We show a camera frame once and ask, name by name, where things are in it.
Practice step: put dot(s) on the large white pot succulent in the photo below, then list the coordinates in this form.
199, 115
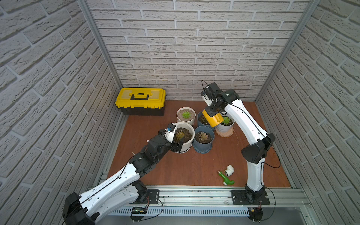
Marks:
186, 132

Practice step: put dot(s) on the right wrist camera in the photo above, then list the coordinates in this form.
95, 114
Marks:
207, 98

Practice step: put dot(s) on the left controller board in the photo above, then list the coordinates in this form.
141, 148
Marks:
138, 213

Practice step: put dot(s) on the blue pot succulent back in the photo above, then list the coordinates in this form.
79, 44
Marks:
201, 121

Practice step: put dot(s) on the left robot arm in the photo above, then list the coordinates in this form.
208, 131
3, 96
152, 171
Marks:
124, 187

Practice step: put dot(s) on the blue pot succulent front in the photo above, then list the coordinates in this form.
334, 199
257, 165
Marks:
203, 140

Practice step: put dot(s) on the blue pot succulent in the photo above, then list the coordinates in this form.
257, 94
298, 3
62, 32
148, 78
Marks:
201, 121
203, 140

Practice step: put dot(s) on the white pot green succulent back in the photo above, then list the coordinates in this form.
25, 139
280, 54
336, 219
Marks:
187, 115

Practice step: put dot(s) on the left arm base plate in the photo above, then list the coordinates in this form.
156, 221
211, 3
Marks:
150, 197

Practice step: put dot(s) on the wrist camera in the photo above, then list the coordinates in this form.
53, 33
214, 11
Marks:
207, 98
170, 132

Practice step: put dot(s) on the controller board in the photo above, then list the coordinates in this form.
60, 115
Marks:
138, 213
255, 214

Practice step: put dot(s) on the yellow black toolbox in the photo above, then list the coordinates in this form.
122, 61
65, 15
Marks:
142, 101

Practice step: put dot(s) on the white pot green succulent right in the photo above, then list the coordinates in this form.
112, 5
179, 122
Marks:
226, 125

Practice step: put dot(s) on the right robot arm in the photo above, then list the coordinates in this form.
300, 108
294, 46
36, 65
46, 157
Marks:
259, 140

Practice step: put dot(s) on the yellow watering can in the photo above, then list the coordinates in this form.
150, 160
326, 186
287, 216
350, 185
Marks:
213, 119

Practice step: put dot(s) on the white pot green succulent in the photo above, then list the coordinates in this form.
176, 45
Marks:
226, 125
187, 115

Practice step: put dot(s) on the white pipe elbow fitting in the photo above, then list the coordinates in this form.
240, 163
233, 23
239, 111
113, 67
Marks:
229, 170

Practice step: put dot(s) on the aluminium rail frame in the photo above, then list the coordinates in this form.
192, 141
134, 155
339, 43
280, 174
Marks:
214, 201

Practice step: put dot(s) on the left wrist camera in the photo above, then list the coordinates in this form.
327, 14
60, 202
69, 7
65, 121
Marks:
170, 132

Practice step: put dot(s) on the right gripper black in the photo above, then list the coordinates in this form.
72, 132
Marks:
210, 112

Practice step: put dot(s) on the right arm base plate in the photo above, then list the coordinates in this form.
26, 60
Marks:
248, 197

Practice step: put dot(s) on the right controller board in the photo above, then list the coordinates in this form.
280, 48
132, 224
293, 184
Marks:
255, 214

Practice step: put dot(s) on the green pipe fitting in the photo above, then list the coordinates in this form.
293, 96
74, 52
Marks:
226, 180

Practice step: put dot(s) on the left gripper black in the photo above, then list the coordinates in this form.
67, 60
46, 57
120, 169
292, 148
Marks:
174, 145

